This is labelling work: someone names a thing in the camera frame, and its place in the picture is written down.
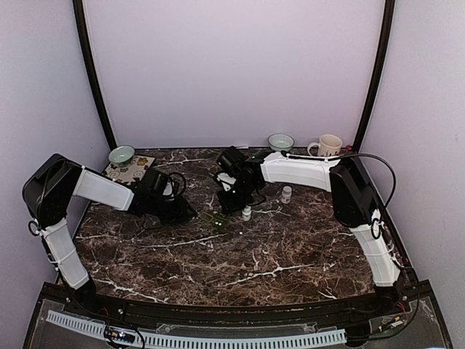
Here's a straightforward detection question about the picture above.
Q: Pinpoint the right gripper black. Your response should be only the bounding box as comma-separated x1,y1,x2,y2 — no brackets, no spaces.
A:
217,178,258,214

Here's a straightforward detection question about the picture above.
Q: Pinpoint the left black frame post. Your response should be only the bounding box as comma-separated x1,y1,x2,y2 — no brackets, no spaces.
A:
72,0,117,150

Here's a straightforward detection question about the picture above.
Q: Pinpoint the floral square plate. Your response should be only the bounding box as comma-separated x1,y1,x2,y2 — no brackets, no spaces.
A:
103,155,155,185

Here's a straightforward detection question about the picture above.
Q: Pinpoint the pale green bowl left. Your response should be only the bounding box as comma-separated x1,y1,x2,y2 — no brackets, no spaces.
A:
108,145,135,167

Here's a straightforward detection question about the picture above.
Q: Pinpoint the white bottle cap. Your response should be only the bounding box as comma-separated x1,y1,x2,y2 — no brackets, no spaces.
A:
241,206,252,221

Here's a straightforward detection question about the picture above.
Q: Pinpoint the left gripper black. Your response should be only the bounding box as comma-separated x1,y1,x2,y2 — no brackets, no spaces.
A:
149,194,197,225

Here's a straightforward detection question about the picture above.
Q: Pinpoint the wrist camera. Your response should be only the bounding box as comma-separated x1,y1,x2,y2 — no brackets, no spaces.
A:
214,172,236,191
161,181,179,198

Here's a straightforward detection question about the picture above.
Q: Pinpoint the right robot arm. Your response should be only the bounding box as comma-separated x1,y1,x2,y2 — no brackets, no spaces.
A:
215,146,400,316

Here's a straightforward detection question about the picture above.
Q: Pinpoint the pale green bowl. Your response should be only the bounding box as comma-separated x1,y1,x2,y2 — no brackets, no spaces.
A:
267,133,294,152
108,145,135,167

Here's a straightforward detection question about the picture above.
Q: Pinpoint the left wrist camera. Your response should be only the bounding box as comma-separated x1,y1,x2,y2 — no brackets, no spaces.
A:
161,181,179,198

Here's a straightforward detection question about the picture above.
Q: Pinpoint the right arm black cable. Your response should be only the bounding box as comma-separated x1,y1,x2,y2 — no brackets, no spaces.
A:
286,153,397,241

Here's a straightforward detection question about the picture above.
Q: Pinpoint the right black frame post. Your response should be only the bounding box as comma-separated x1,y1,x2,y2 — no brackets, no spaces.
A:
352,0,396,153

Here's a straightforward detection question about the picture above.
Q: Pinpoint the pale green bowl right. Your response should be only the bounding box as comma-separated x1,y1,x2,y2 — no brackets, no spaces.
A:
267,133,294,152

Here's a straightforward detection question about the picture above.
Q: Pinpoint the white pill bottle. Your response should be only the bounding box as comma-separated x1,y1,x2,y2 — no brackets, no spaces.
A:
280,185,292,204

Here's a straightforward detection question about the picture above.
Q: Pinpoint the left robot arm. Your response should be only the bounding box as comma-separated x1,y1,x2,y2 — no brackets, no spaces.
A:
21,153,197,317

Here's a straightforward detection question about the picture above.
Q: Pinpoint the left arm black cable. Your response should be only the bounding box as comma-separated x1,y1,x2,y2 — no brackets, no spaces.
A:
143,171,188,230

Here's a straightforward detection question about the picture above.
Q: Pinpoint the cream floral mug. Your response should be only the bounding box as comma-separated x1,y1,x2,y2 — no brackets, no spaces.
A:
307,134,343,157

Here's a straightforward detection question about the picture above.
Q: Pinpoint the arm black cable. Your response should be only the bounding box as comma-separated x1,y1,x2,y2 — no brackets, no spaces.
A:
143,171,188,230
286,153,397,241

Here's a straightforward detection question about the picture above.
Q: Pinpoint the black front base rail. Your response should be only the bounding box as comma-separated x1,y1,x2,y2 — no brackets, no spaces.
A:
36,283,433,332

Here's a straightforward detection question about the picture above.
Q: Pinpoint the black frame post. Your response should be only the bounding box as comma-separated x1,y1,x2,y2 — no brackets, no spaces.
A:
72,0,117,150
352,0,396,153

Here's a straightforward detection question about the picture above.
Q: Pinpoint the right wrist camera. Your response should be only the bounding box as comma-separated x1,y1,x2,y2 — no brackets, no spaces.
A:
214,172,236,191

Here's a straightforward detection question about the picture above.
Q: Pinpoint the white slotted cable duct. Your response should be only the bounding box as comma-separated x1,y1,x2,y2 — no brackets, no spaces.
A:
46,310,347,348

